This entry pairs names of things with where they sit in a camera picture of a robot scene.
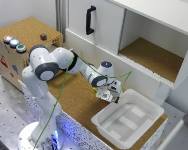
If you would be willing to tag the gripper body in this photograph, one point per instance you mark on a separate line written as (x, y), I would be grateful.
(108, 90)

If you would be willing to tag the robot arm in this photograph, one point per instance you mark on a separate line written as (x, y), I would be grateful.
(44, 66)

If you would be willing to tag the white cabinet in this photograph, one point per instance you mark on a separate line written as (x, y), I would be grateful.
(150, 20)

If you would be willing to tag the white plastic box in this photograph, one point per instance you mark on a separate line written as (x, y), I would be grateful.
(127, 120)

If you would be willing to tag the white sliding door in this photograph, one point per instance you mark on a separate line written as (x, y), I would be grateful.
(107, 23)

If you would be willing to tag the purple block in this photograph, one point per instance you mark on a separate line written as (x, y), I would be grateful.
(43, 36)

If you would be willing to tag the green button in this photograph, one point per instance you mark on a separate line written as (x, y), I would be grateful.
(21, 48)

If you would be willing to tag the wooden drawer box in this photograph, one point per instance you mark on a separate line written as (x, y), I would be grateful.
(24, 30)

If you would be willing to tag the blue button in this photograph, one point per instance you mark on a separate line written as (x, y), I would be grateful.
(14, 42)

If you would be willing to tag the red button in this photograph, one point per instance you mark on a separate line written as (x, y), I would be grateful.
(8, 38)

